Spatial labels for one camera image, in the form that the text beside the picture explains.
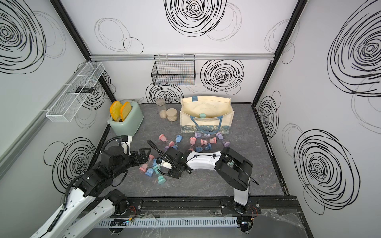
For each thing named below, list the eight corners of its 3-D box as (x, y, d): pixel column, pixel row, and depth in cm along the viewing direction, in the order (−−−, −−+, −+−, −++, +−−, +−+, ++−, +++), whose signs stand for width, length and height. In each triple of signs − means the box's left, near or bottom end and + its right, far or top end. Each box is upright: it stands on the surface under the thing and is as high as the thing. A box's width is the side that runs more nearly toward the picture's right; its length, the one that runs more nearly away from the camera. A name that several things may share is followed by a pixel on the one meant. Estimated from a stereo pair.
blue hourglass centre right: (196, 153, 94) (196, 151, 91) (195, 148, 96) (195, 146, 94) (211, 149, 96) (211, 147, 93) (209, 145, 98) (210, 142, 95)
